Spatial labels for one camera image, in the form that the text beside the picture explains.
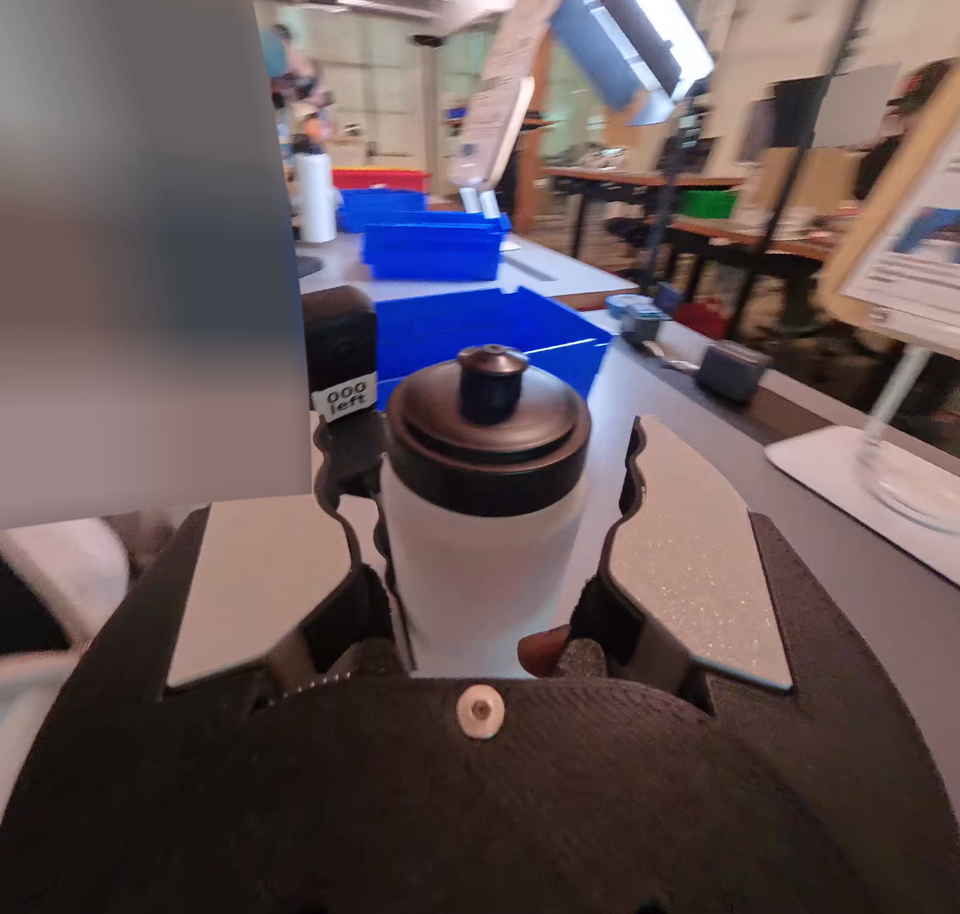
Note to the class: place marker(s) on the grey charger case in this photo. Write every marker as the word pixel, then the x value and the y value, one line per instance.
pixel 645 327

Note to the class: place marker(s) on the red bag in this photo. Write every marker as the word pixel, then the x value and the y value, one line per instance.
pixel 701 321

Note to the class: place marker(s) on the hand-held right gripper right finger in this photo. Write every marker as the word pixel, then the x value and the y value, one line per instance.
pixel 690 569

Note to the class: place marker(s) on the black light stand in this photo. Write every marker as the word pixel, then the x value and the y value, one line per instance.
pixel 686 130

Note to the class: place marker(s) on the wooden office desk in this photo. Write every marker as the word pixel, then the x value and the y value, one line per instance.
pixel 750 237
pixel 600 174

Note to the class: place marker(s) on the cardboard box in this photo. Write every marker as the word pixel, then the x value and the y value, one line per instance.
pixel 832 179

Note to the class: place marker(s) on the green plastic bin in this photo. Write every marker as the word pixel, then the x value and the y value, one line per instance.
pixel 709 204

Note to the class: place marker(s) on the white document stand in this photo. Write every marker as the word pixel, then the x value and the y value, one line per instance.
pixel 469 200
pixel 825 464

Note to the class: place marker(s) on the dark grey case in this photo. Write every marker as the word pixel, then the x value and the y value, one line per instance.
pixel 731 374

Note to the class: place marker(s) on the blue tape roll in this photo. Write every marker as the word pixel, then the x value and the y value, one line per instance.
pixel 615 303

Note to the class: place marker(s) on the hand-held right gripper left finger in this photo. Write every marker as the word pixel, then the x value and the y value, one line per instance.
pixel 255 584

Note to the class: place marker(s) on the LED light panel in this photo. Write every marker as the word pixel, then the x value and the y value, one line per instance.
pixel 622 21

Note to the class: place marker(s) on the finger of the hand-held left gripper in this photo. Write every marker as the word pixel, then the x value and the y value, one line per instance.
pixel 364 456

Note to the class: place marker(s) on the black tripod pole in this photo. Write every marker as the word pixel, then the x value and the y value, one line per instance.
pixel 856 36

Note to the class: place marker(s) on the person's left forearm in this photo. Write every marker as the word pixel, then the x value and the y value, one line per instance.
pixel 82 569

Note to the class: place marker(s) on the blue plastic bin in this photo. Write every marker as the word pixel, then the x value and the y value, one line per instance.
pixel 375 205
pixel 427 250
pixel 465 329

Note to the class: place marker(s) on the white plastic bottle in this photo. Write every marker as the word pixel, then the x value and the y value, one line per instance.
pixel 480 584
pixel 315 201

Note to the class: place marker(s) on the printed instruction sheet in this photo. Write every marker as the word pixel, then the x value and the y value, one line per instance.
pixel 922 254

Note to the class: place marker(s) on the black monitor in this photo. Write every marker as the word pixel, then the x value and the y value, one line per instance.
pixel 791 111

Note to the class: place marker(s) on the red plastic bin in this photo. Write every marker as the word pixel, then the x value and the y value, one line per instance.
pixel 382 177

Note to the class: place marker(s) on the black bottle lid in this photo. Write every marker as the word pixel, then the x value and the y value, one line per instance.
pixel 487 464

